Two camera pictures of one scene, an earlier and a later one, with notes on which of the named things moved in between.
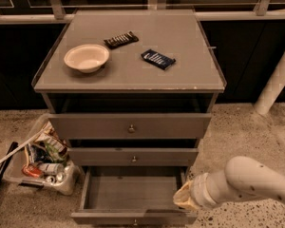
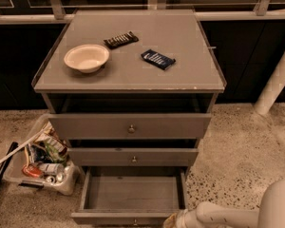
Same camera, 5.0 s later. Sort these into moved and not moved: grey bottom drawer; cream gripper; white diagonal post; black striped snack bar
Moved: cream gripper
Not moved: black striped snack bar; grey bottom drawer; white diagonal post
